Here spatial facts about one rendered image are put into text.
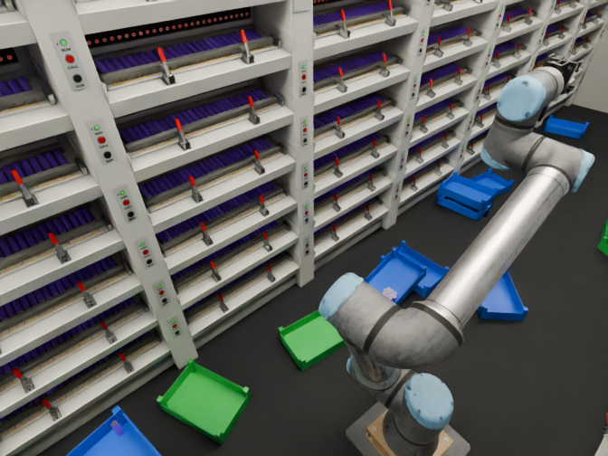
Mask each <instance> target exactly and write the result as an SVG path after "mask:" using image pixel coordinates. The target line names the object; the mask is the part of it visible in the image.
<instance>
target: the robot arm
mask: <svg viewBox="0 0 608 456"><path fill-rule="evenodd" d="M554 56H555V53H552V54H550V55H548V56H547V57H546V60H545V63H544V65H543V67H540V68H537V69H534V70H533V71H530V72H528V73H526V74H524V75H522V76H519V77H517V78H515V79H513V80H512V81H510V82H509V83H507V84H506V85H505V87H504V88H503V89H502V90H501V91H500V93H499V96H498V100H497V107H498V111H497V113H496V116H495V118H494V119H493V122H492V124H491V127H490V129H489V133H488V135H487V137H486V139H485V140H484V142H483V147H482V150H481V152H480V155H481V158H482V160H483V161H484V162H485V163H486V164H488V165H489V166H491V167H494V168H497V169H499V170H503V171H509V170H511V169H514V168H516V169H519V170H521V171H524V172H526V173H527V176H526V178H525V179H524V180H523V181H522V183H521V184H520V185H519V186H518V188H517V189H516V190H515V191H514V193H513V194H512V195H511V196H510V197H509V199H508V200H507V201H506V203H504V204H503V205H502V206H501V208H500V209H499V210H498V212H497V213H496V214H495V215H494V216H493V218H492V219H491V220H490V221H489V223H488V224H487V225H486V226H485V228H484V229H483V230H482V231H481V232H480V234H479V235H478V236H477V238H476V239H475V240H474V241H473V242H472V244H471V245H470V246H469V248H468V249H467V250H466V251H465V252H464V253H463V254H462V256H461V257H460V258H459V259H458V260H457V261H456V263H455V264H454V265H453V266H452V268H451V269H450V270H449V271H448V273H447V274H446V275H445V276H444V278H443V279H442V280H441V281H440V283H439V284H438V285H437V286H436V287H435V289H434V290H433V291H432V293H431V294H430V295H429V296H428V297H427V299H426V300H425V301H414V302H413V303H412V304H411V305H410V307H409V308H408V309H402V308H401V307H400V306H398V305H397V304H395V303H394V302H393V301H391V300H390V299H389V298H387V297H386V296H385V295H384V294H382V293H381V292H380V291H378V290H377V289H375V288H374V287H372V286H371V285H370V284H368V283H367V282H366V281H364V279H363V278H360V277H358V276H357V275H355V274H354V273H347V274H345V275H344V276H342V277H341V278H339V279H338V280H337V281H336V282H335V283H334V284H333V285H332V286H331V287H330V289H329V290H328V292H327V293H326V294H325V296H324V298H323V299H322V300H321V302H320V305H319V308H318V311H319V314H320V315H321V316H322V317H323V318H324V319H325V320H326V321H328V322H329V323H330V324H331V325H332V326H333V327H334V328H335V329H336V330H337V332H338V334H339V335H340V336H341V337H342V338H343V339H344V341H345V343H346V345H347V347H348V349H349V351H350V353H351V357H350V358H349V359H348V360H347V371H348V373H349V374H351V376H352V377H353V378H355V379H356V380H357V382H358V383H359V384H361V385H362V386H363V387H364V388H365V389H366V390H367V391H368V392H369V393H370V394H372V395H373V396H374V397H375V398H376V399H377V400H378V401H379V402H380V403H381V404H383V405H384V406H385V407H386V408H387V409H388V411H387V413H386V414H385V418H384V420H383V435H384V438H385V441H386V443H387V445H388V447H389V448H390V449H391V451H392V452H393V453H394V454H395V455H397V456H433V454H434V453H435V452H436V450H437V447H438V444H439V434H440V433H441V431H442V429H443V428H444V427H445V426H446V425H447V423H448V422H449V420H450V419H451V414H452V411H453V400H452V396H451V392H450V390H449V389H448V387H447V386H446V384H445V383H443V382H442V381H441V380H440V379H439V378H438V377H436V376H434V375H430V374H425V373H421V374H417V373H415V372H414V371H413V369H416V368H423V367H427V366H433V365H436V364H438V363H441V362H442V361H444V360H446V359H447V358H449V357H450V356H452V355H453V354H454V353H455V352H456V351H457V350H458V349H459V347H460V346H461V344H462V343H463V341H464V338H463V334H462V328H463V327H464V326H465V324H466V323H467V322H468V321H469V319H470V318H471V316H472V315H473V314H474V312H475V311H476V310H477V308H478V307H479V306H480V304H481V303H482V301H483V300H484V299H485V298H486V297H487V296H488V295H489V293H490V292H491V290H492V289H493V288H494V286H495V285H496V284H497V282H498V281H499V279H500V278H501V277H502V276H503V274H504V273H505V272H506V270H507V269H508V267H509V266H510V265H511V263H512V262H513V261H514V260H515V259H516V258H517V256H518V255H519V254H520V252H521V251H522V250H523V248H524V247H525V246H526V244H527V243H528V241H529V240H530V239H531V237H532V236H533V235H534V233H535V232H536V231H537V229H538V228H539V227H540V225H541V224H542V223H543V222H544V221H545V219H546V218H547V217H548V215H549V214H550V213H551V211H552V210H553V209H554V208H555V206H556V205H557V203H558V202H559V201H560V199H561V198H562V197H563V196H564V195H565V194H566V193H567V192H576V191H577V189H578V188H579V186H580V184H582V182H583V180H584V178H585V176H586V174H587V172H588V171H589V169H590V167H591V166H592V164H593V162H594V155H592V154H590V153H588V152H585V151H583V150H582V149H581V148H580V149H579V148H576V147H571V146H568V145H567V144H564V143H561V142H558V141H556V140H553V139H551V138H546V137H544V136H542V135H539V134H537V133H534V132H532V130H533V128H534V126H535V125H536V123H537V121H541V120H542V118H543V117H544V116H545V115H546V110H547V108H548V105H549V103H551V102H552V101H553V100H555V99H556V98H558V96H559V95H562V94H565V93H566V92H567V93H569V92H571V91H573V90H574V88H575V85H573V83H574V81H575V79H574V74H575V71H577V70H578V69H579V67H580V65H581V63H582V62H583V60H581V61H579V62H572V61H569V60H567V59H565V56H561V55H557V56H555V57H554ZM549 59H550V61H548V60H549Z"/></svg>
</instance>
